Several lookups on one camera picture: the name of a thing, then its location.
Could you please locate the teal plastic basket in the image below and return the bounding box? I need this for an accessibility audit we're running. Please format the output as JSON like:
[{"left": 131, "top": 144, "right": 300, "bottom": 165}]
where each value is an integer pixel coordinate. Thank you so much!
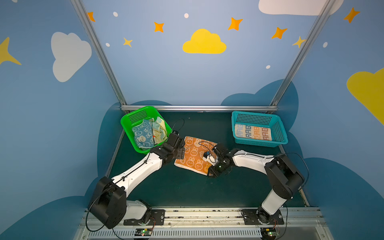
[{"left": 232, "top": 111, "right": 288, "bottom": 148}]

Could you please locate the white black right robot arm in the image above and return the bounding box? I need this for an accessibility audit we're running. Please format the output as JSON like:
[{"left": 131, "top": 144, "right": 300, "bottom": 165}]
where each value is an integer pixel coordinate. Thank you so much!
[{"left": 207, "top": 144, "right": 306, "bottom": 224}]

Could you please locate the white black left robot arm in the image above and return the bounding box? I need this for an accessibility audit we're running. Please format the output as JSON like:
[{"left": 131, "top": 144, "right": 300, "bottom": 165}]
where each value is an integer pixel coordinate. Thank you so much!
[{"left": 88, "top": 131, "right": 185, "bottom": 229}]

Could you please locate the blue bunny print towel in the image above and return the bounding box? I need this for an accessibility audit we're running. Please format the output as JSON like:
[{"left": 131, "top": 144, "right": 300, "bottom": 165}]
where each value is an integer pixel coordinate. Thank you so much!
[{"left": 132, "top": 120, "right": 155, "bottom": 150}]

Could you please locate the orange bunny print towel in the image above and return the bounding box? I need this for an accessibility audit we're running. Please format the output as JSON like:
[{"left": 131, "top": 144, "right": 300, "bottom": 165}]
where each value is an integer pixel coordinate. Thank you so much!
[{"left": 174, "top": 136, "right": 217, "bottom": 176}]

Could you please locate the left aluminium frame post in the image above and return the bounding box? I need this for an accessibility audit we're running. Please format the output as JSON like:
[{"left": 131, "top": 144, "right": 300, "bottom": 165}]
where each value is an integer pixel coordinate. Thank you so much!
[{"left": 71, "top": 0, "right": 127, "bottom": 105}]

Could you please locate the right controller circuit board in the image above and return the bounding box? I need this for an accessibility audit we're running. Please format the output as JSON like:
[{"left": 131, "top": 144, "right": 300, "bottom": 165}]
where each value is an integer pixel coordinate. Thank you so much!
[{"left": 261, "top": 228, "right": 277, "bottom": 240}]

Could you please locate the aluminium frame post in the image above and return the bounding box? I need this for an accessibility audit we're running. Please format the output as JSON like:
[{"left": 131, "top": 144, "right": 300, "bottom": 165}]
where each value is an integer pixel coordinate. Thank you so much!
[
  {"left": 270, "top": 0, "right": 336, "bottom": 108},
  {"left": 71, "top": 0, "right": 127, "bottom": 105}
]

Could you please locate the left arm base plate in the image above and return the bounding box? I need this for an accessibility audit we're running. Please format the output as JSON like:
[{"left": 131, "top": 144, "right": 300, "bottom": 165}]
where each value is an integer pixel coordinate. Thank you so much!
[{"left": 124, "top": 209, "right": 165, "bottom": 226}]

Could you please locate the controller circuit board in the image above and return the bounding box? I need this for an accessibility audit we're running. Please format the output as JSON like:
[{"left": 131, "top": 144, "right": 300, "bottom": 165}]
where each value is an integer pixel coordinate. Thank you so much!
[
  {"left": 134, "top": 229, "right": 153, "bottom": 237},
  {"left": 261, "top": 228, "right": 277, "bottom": 240}
]

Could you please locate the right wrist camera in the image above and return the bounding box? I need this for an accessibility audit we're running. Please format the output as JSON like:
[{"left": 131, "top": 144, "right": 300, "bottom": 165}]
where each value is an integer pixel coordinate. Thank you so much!
[{"left": 203, "top": 152, "right": 217, "bottom": 166}]

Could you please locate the green plastic basket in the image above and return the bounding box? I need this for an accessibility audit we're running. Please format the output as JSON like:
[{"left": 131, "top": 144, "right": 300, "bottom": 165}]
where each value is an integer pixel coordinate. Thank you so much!
[{"left": 121, "top": 106, "right": 172, "bottom": 154}]

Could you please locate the horizontal aluminium frame bar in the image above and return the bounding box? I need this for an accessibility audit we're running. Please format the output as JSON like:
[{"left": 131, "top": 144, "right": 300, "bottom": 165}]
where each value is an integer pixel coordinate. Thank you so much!
[{"left": 120, "top": 104, "right": 278, "bottom": 112}]

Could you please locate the teal yellow patterned towel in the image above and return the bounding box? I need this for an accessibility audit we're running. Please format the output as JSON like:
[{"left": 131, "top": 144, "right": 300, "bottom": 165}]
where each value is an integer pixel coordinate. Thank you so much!
[{"left": 152, "top": 117, "right": 167, "bottom": 144}]

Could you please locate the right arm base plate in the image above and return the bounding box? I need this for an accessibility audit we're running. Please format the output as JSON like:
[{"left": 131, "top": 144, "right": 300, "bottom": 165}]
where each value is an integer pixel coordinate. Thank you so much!
[{"left": 241, "top": 209, "right": 285, "bottom": 225}]

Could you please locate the left controller circuit board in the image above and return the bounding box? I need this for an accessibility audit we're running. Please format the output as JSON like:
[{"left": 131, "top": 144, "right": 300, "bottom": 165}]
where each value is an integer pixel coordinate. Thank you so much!
[{"left": 134, "top": 229, "right": 153, "bottom": 237}]

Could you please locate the rabbit letter print towel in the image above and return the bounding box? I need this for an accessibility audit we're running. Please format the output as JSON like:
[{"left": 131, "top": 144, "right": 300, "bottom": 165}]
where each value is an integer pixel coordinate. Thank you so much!
[{"left": 235, "top": 124, "right": 273, "bottom": 141}]

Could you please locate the right aluminium frame post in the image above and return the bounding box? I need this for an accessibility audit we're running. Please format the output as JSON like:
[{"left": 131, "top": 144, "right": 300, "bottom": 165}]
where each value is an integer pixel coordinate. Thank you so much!
[{"left": 270, "top": 0, "right": 336, "bottom": 108}]

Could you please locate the aluminium mounting rail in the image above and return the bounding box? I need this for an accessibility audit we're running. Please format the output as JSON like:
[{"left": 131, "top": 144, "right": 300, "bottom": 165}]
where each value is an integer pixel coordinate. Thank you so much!
[{"left": 74, "top": 207, "right": 333, "bottom": 240}]

